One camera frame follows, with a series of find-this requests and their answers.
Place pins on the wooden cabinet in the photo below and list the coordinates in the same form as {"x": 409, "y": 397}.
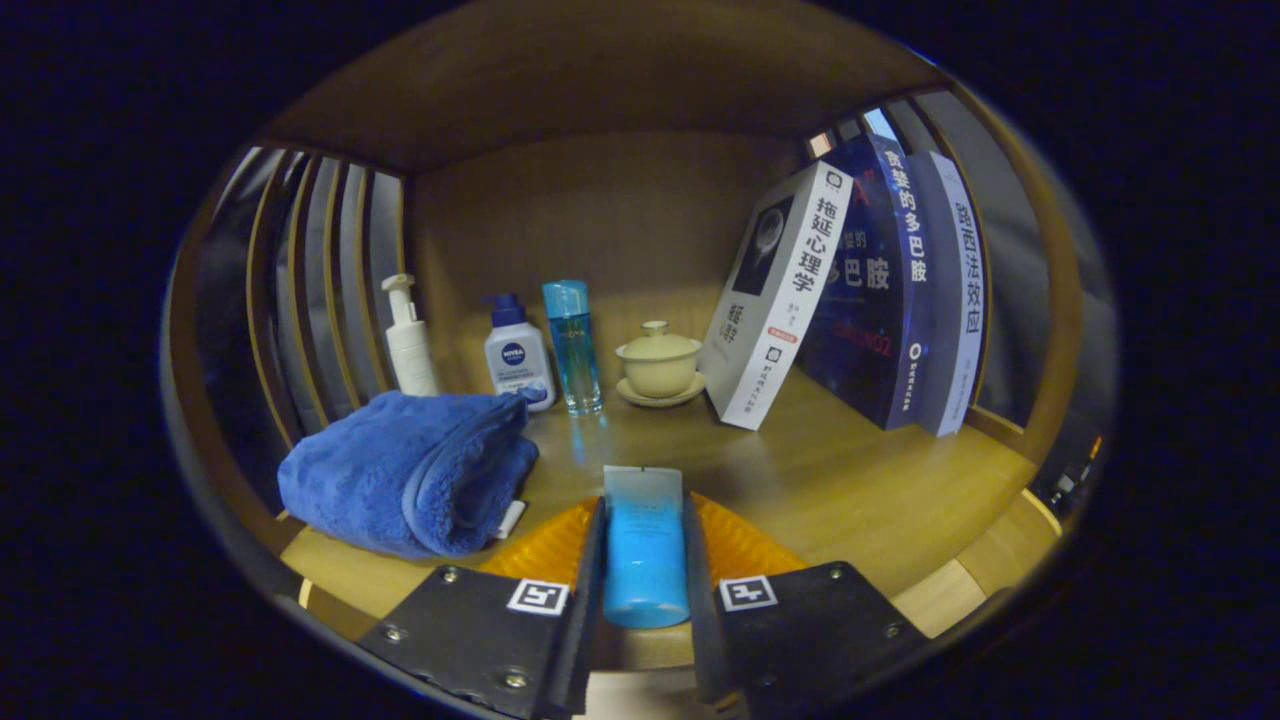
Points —
{"x": 620, "y": 80}

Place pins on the pale blue book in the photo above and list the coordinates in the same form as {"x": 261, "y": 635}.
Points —
{"x": 955, "y": 300}

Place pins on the white book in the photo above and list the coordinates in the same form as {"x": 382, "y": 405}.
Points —
{"x": 775, "y": 300}

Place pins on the beige lidded tea cup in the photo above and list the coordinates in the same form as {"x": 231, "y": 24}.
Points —
{"x": 658, "y": 365}

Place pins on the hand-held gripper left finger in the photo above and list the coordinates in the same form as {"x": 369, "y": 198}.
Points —
{"x": 583, "y": 650}

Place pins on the white bottle with blue cap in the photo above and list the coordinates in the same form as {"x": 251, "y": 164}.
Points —
{"x": 518, "y": 365}

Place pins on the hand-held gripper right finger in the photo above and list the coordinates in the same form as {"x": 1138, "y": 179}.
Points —
{"x": 700, "y": 640}

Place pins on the white pump bottle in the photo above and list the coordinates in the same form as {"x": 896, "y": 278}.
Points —
{"x": 410, "y": 350}

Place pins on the wooden countertop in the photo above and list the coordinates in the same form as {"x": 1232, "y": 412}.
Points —
{"x": 850, "y": 480}

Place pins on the light blue tube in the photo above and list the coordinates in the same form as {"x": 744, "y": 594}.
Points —
{"x": 645, "y": 550}

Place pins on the clear blue bottle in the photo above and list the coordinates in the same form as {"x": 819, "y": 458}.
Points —
{"x": 573, "y": 350}

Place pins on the blue folded towel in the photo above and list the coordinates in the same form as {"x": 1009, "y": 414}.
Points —
{"x": 400, "y": 470}

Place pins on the dark blue book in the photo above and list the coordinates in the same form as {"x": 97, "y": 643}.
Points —
{"x": 870, "y": 300}

